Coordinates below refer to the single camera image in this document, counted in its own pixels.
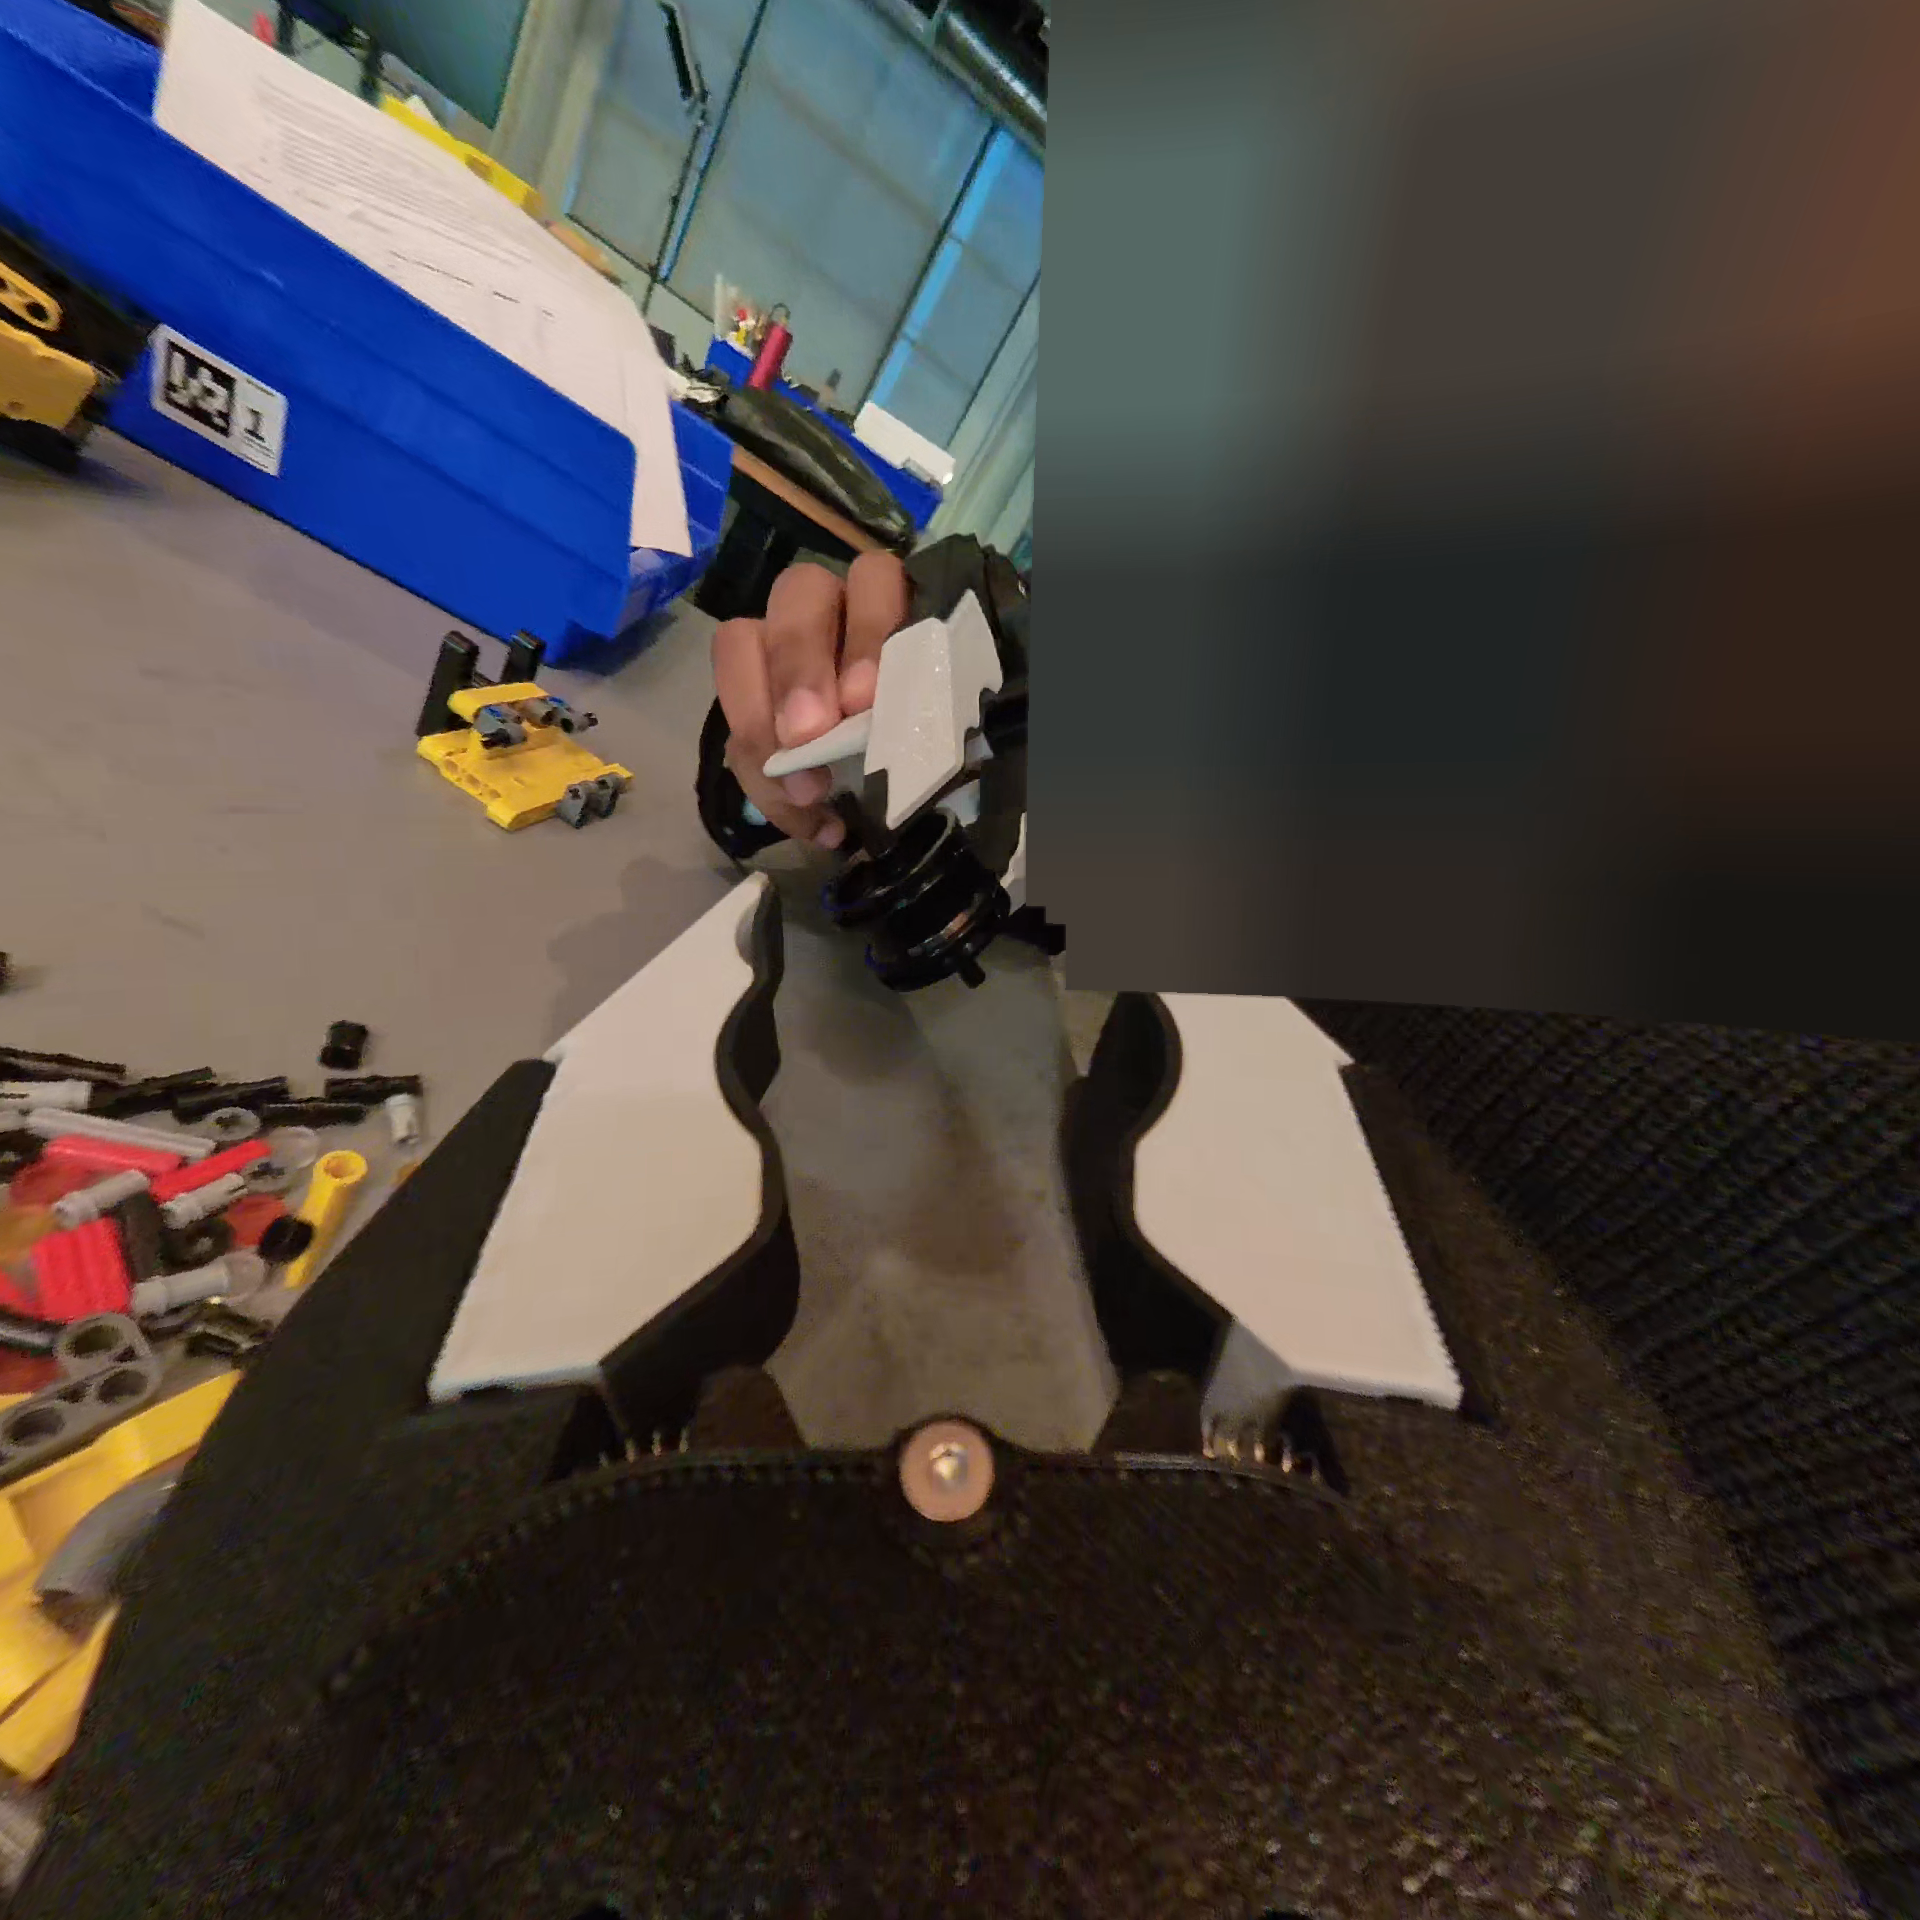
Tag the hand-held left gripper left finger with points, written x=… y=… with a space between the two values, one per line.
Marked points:
x=615 y=1185

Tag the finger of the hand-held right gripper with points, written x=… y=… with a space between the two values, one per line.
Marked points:
x=1018 y=861
x=938 y=705

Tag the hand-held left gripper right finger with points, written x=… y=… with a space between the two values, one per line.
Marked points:
x=1289 y=1200

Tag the black toy wheel rim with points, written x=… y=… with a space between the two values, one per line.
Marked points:
x=914 y=901

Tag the pile of toy building parts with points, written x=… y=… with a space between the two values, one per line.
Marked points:
x=89 y=1260

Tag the person's right hand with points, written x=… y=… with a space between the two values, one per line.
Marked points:
x=795 y=674

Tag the black bag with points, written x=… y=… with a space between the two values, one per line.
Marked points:
x=809 y=451

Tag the small black toy bush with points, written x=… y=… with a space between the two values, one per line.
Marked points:
x=345 y=1043

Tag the red bottle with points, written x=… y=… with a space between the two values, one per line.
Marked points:
x=770 y=353

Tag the small yellow toy assembly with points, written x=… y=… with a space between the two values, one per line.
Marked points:
x=510 y=763

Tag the black light stand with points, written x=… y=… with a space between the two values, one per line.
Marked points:
x=682 y=60

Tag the blue plastic bin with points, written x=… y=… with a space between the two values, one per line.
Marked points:
x=376 y=420

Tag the printed paper form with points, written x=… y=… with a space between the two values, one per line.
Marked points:
x=420 y=224

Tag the yellow box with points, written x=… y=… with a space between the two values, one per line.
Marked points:
x=458 y=141

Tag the black monitor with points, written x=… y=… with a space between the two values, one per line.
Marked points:
x=435 y=44

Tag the yellow toy vehicle assembly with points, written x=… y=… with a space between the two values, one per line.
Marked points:
x=36 y=358

